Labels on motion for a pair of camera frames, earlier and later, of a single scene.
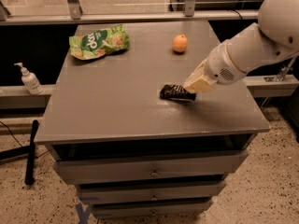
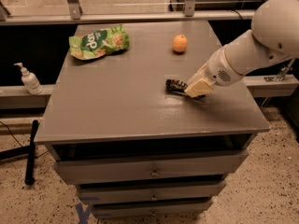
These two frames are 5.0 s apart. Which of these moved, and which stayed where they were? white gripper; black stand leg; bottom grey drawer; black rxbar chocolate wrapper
Moved: black rxbar chocolate wrapper
Stayed: black stand leg; bottom grey drawer; white gripper
